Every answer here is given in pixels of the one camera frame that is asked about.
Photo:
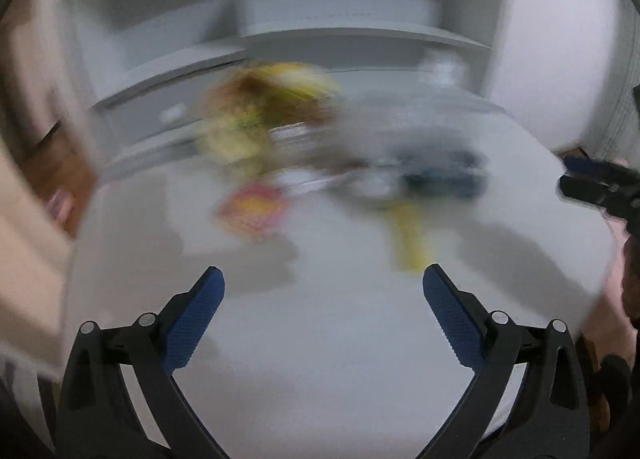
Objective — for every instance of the yellow strip wrapper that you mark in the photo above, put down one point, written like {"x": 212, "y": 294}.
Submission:
{"x": 407, "y": 236}

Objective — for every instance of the clear plastic wrapper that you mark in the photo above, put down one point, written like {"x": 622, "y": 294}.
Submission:
{"x": 390, "y": 129}

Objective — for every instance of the red and yellow packet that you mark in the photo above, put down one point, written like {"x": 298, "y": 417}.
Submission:
{"x": 252, "y": 209}

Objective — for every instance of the white shelf unit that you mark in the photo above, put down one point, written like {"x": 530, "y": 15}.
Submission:
{"x": 300, "y": 14}

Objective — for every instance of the dark blue packet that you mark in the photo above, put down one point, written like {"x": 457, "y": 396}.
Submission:
{"x": 445, "y": 174}

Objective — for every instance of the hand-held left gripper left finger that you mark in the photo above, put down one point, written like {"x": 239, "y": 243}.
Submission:
{"x": 192, "y": 324}

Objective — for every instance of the person's right forearm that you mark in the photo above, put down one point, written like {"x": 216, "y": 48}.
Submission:
{"x": 602, "y": 319}

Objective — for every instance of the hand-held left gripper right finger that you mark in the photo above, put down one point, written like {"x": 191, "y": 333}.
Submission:
{"x": 452, "y": 321}

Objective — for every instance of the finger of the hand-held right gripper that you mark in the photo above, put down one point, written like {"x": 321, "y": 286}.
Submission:
{"x": 585, "y": 166}
{"x": 595, "y": 194}

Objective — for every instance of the yellow snack bag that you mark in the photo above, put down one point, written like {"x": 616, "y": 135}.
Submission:
{"x": 260, "y": 119}

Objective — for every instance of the beige wooden cabinet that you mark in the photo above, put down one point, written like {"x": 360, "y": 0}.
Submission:
{"x": 35, "y": 139}

